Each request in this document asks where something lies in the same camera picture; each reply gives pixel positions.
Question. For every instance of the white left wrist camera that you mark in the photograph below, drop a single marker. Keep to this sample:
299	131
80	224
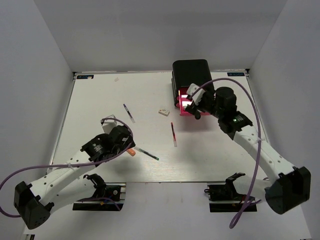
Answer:
108	124

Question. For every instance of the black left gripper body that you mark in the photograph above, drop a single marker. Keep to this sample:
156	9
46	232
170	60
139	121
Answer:
129	144

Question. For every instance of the green gel pen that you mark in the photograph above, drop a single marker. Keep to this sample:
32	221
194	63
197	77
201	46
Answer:
146	153

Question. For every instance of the pink top drawer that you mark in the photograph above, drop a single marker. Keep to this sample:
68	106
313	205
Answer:
180	92

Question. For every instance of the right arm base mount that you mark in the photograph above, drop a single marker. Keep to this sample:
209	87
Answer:
223	197

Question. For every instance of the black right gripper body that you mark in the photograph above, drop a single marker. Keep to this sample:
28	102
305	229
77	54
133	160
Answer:
208	104

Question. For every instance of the logo sticker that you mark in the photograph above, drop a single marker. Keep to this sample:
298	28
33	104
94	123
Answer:
236	74
84	77

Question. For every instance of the left logo sticker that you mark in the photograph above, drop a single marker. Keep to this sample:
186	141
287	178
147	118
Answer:
84	77

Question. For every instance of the red gel pen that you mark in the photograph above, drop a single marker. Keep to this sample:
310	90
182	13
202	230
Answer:
173	135

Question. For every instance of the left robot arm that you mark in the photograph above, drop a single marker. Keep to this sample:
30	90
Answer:
36	201

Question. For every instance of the purple gel pen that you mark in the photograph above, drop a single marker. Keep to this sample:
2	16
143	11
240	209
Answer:
129	113

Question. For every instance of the black drawer cabinet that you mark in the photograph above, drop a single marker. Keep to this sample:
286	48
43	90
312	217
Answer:
187	72

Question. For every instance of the white eraser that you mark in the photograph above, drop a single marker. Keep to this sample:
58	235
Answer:
164	112

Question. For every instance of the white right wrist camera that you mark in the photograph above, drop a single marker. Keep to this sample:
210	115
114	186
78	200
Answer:
194	94

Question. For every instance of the green highlighter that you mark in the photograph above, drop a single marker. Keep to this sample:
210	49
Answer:
184	100

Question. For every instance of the orange highlighter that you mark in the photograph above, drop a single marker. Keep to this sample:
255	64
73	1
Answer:
131	152

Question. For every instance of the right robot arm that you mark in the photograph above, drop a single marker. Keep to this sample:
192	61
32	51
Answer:
287	186

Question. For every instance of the right logo sticker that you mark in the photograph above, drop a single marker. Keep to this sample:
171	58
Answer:
236	74

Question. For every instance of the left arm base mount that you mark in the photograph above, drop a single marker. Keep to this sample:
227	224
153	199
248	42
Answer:
105	197

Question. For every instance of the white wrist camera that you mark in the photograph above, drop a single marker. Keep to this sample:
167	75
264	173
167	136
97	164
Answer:
108	124
194	94

